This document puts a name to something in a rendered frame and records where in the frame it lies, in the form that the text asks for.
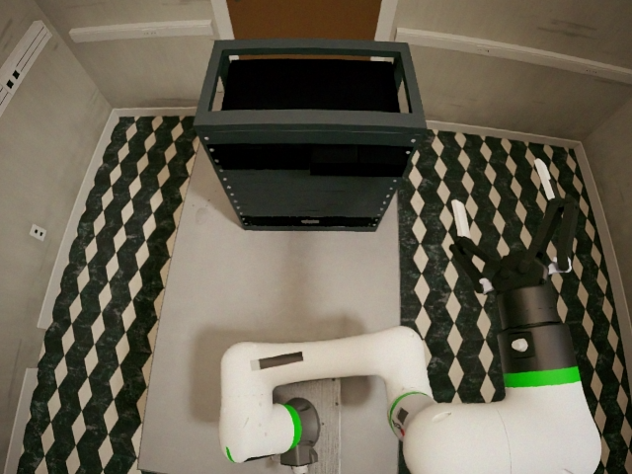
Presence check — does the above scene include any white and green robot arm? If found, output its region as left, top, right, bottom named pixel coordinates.
left=218, top=322, right=601, bottom=474

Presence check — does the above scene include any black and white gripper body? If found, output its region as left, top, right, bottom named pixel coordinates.
left=491, top=250, right=560, bottom=331

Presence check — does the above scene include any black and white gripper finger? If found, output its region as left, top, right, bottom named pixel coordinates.
left=448, top=200, right=512, bottom=295
left=518, top=159, right=580, bottom=275

